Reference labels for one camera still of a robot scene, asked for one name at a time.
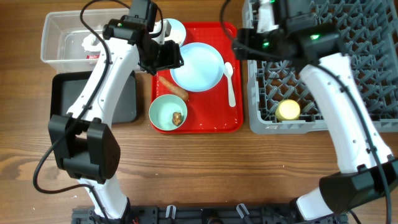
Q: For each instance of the light blue plate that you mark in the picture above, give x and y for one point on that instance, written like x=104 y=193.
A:
x=202 y=70

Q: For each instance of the yellow plastic cup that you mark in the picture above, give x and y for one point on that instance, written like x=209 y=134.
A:
x=287 y=110

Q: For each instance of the red snack wrapper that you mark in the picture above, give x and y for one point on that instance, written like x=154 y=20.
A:
x=95 y=56

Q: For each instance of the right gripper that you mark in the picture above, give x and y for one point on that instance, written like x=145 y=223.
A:
x=246 y=37

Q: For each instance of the black plastic bin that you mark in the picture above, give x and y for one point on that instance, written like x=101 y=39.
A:
x=66 y=88

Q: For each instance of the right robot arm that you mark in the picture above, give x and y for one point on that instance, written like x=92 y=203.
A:
x=367 y=167

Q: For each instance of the grey dishwasher rack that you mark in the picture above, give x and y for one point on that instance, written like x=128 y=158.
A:
x=369 y=30

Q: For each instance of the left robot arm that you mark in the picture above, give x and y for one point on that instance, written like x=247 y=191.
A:
x=82 y=140

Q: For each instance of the orange carrot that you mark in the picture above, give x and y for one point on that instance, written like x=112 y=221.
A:
x=176 y=90

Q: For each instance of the mint green bowl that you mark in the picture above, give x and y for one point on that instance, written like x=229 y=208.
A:
x=162 y=109

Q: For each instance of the red serving tray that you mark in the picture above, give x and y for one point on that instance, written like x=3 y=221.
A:
x=208 y=111

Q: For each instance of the brown food scrap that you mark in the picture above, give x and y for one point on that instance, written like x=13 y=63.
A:
x=177 y=119

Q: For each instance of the light blue rice bowl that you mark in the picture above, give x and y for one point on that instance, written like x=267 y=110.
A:
x=178 y=32

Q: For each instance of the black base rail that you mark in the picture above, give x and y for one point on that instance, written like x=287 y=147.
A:
x=266 y=214

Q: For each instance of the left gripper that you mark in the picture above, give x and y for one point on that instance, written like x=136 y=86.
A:
x=171 y=60

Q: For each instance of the white plastic spoon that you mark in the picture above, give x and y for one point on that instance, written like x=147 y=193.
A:
x=228 y=72

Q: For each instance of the clear plastic bin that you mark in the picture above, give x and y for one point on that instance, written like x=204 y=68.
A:
x=63 y=35

